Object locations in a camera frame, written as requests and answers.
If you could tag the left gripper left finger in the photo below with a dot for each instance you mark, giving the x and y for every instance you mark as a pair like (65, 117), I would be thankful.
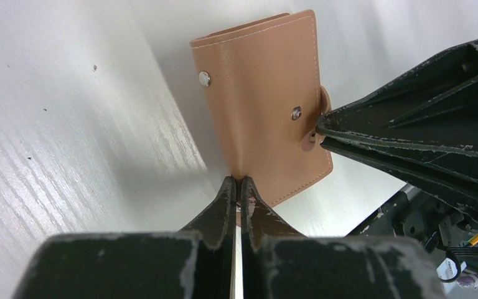
(193, 262)

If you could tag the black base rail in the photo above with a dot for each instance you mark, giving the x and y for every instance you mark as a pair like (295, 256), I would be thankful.
(410, 212)

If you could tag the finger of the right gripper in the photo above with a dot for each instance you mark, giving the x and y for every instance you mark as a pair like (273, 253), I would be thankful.
(457, 193)
(433, 106)

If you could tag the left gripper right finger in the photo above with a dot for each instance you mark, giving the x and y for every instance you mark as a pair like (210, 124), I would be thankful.
(280, 262)

